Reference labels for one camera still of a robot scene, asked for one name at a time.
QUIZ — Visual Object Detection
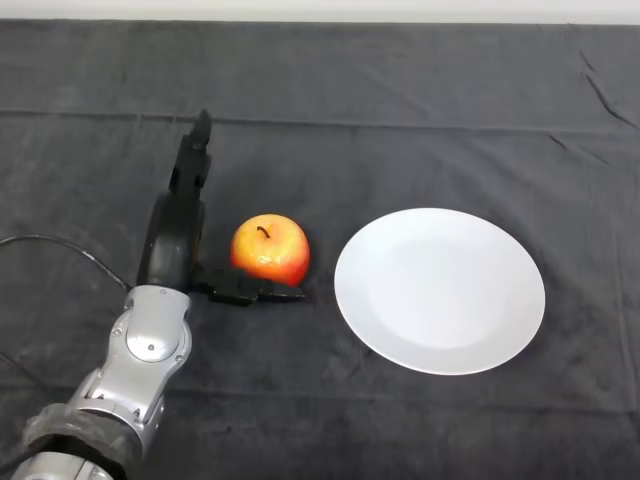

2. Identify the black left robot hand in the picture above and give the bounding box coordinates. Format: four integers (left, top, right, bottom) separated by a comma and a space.
135, 109, 307, 307

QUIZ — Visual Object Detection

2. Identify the red yellow apple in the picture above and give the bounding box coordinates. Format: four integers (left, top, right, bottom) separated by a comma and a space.
229, 213, 312, 288

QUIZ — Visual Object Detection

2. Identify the white round plate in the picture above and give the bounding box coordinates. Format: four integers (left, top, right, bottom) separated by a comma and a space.
333, 207, 546, 375

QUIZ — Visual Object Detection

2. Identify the black cloth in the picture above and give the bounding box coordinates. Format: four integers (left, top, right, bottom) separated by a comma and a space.
0, 18, 640, 480

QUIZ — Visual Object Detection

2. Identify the thin black cable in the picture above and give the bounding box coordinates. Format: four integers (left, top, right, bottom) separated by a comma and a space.
0, 234, 132, 292

